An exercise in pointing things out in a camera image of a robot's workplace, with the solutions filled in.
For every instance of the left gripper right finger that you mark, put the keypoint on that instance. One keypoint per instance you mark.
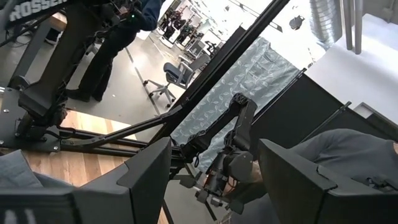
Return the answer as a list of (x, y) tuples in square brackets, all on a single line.
[(298, 193)]

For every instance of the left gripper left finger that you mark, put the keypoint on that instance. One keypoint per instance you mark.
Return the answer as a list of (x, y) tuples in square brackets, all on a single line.
[(130, 199)]

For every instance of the grey baseball cap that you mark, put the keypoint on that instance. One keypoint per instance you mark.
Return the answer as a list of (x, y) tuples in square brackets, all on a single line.
[(18, 168)]

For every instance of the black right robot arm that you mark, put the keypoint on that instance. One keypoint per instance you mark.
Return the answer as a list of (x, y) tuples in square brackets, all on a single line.
[(56, 68)]

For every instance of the person's hand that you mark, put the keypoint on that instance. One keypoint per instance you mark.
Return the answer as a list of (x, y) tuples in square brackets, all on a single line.
[(255, 175)]

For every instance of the person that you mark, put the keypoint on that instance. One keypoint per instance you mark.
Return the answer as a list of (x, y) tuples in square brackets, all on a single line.
[(342, 149), (102, 62)]

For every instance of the blue office chair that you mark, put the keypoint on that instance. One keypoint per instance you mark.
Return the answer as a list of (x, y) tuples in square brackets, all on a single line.
[(174, 71)]

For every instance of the black partition panel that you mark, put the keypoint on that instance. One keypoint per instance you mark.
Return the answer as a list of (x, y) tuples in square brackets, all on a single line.
[(295, 109)]

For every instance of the leaf-patterned curtain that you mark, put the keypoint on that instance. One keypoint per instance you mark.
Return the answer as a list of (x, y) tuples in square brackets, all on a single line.
[(248, 77)]

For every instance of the black hanging spotlight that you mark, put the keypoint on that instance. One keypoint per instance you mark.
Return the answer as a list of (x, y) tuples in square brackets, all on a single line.
[(297, 22)]

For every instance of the silver ribbed duct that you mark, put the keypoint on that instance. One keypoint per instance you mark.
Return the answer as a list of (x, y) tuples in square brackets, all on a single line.
[(325, 21)]

